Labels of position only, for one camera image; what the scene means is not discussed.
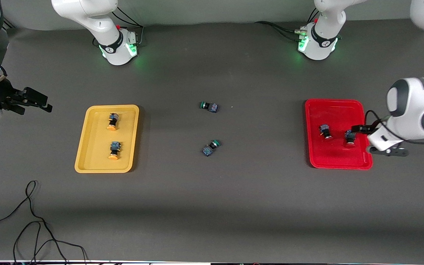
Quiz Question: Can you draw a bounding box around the red mushroom push button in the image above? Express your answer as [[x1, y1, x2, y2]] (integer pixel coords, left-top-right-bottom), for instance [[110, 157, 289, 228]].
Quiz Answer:
[[319, 124, 333, 141], [344, 130, 357, 148]]

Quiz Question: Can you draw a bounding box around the yellow push button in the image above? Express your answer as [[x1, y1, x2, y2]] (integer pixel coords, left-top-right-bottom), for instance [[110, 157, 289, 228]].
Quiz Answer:
[[108, 141, 121, 161], [106, 113, 120, 131]]

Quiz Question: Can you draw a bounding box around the red plastic tray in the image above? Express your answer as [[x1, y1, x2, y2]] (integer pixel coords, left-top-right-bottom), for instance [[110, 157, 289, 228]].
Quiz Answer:
[[305, 98, 374, 170]]

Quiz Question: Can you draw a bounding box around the yellow plastic tray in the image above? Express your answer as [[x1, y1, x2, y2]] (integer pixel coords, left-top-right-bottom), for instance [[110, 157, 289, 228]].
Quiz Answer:
[[74, 105, 140, 174]]

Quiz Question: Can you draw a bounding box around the green push button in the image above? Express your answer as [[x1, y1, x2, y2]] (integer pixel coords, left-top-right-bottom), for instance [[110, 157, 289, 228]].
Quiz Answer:
[[202, 139, 222, 157], [199, 101, 220, 113]]

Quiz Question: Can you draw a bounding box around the black loose cable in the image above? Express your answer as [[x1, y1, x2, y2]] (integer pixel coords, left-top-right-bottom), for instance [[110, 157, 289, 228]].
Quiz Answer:
[[0, 180, 68, 265], [13, 221, 88, 265]]

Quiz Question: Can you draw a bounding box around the black arm base cable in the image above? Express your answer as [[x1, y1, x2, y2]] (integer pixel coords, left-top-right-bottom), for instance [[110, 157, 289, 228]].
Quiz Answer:
[[111, 7, 145, 47], [254, 21, 308, 41], [307, 7, 321, 25]]

